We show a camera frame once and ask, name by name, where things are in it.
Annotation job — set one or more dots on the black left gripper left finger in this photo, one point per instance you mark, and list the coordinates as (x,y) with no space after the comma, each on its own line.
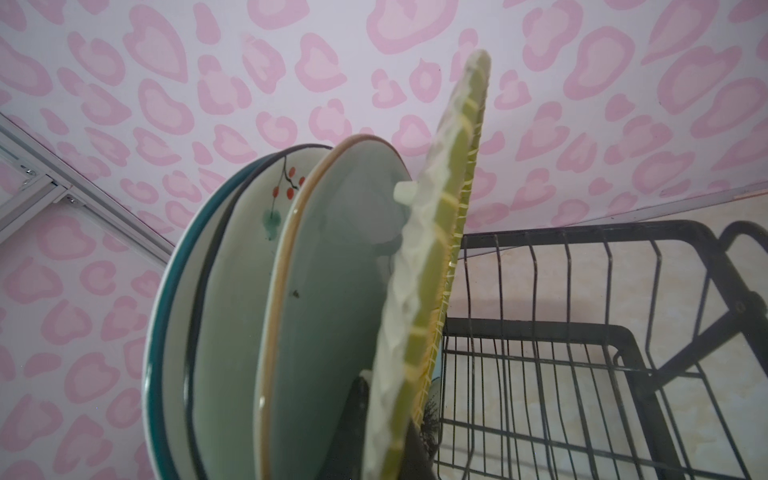
(344,456)

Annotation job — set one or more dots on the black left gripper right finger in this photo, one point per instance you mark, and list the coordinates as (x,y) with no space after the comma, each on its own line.
(416,464)

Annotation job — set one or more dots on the yellow woven round plate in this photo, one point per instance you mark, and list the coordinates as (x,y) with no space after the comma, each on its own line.
(419,289)

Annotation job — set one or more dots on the light blue flower plate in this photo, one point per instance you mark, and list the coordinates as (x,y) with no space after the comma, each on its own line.
(323,313)

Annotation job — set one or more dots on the white plate floral sprigs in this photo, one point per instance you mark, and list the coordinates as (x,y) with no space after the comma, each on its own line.
(229,307)

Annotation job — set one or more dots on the black wire dish rack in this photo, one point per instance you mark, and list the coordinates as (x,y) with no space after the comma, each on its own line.
(627,351)

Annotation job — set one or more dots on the left corner aluminium post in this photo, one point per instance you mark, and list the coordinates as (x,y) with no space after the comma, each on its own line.
(84,192)

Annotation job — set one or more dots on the diagonal aluminium frame bar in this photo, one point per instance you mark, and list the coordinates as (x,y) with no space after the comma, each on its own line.
(30,201)

